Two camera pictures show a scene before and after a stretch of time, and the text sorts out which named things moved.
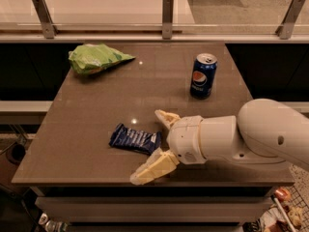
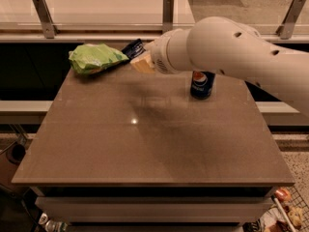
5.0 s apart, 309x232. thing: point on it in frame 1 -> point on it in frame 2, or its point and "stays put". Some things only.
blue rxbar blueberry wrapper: [135, 140] -> [133, 49]
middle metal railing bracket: [167, 16] stays put
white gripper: [184, 139] -> [159, 56]
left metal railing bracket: [49, 28] stays put
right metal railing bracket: [285, 29] stays put
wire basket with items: [288, 212] stays put
